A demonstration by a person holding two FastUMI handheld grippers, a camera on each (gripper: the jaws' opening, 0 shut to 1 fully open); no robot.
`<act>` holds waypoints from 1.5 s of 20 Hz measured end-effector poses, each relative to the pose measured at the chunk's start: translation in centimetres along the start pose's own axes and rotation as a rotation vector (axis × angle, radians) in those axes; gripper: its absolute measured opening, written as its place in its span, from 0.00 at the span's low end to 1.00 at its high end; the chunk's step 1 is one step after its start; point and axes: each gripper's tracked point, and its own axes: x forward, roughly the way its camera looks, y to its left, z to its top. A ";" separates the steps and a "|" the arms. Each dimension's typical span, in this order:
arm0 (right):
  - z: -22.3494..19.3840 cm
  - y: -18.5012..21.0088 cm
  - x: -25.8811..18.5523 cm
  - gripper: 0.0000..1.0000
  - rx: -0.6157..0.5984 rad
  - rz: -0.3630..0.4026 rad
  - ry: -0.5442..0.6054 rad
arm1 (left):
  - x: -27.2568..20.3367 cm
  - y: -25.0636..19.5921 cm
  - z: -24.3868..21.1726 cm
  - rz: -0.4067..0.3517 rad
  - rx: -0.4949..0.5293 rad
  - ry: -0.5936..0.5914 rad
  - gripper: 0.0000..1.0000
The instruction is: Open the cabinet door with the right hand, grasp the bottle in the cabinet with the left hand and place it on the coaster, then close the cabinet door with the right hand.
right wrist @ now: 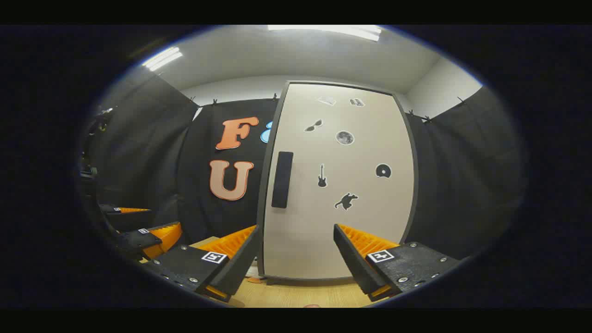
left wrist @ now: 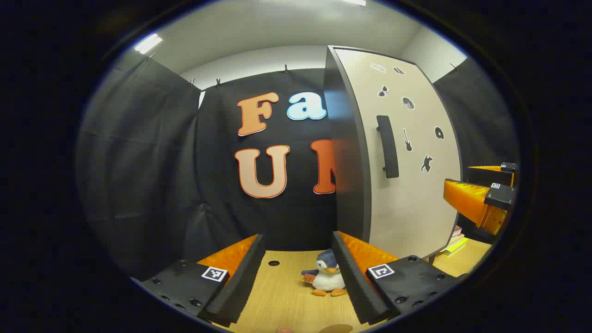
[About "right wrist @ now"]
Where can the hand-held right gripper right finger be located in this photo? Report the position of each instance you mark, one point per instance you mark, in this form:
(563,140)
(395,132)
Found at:
(354,263)

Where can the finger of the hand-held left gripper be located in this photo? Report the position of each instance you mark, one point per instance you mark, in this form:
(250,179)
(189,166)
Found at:
(134,240)
(129,219)

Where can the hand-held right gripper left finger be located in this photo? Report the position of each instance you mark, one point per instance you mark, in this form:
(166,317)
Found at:
(243,263)

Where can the grey cabinet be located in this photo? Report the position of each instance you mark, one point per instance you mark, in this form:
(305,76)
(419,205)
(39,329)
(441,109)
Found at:
(273,134)

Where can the ceiling strip light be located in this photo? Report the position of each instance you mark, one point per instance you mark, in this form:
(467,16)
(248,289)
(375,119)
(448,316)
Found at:
(162,58)

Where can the ceiling light panel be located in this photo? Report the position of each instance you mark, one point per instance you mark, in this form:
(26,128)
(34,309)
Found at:
(333,31)

